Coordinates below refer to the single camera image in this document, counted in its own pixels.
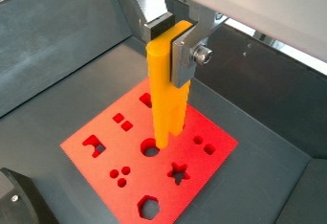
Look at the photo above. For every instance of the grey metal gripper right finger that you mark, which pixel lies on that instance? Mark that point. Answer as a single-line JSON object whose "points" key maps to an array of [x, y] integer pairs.
{"points": [[188, 47]]}

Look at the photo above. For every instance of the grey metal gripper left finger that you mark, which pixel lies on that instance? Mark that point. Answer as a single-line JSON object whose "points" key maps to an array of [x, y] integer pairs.
{"points": [[155, 18]]}

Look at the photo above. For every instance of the yellow two-pronged peg object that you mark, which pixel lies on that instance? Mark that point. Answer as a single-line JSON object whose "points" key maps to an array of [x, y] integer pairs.
{"points": [[168, 99]]}

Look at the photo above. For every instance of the red block with shaped holes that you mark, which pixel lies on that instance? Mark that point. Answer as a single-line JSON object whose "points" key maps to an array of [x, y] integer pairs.
{"points": [[147, 184]]}

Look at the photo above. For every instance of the black curved holder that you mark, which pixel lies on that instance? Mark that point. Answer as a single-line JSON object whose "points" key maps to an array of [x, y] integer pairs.
{"points": [[21, 202]]}

